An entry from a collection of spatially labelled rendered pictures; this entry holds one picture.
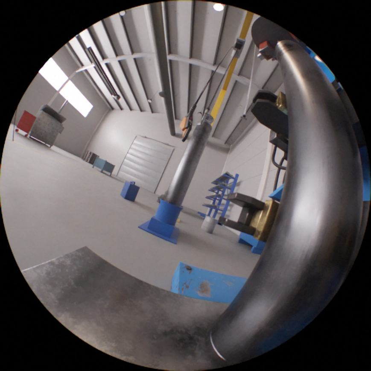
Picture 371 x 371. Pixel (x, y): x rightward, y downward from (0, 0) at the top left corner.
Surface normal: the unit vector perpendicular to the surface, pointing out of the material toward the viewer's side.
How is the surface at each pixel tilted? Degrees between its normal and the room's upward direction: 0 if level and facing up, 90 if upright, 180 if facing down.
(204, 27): 173
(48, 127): 90
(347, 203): 90
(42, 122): 90
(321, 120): 90
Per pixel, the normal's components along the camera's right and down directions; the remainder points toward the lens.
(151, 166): 0.01, -0.11
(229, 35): -0.48, 0.87
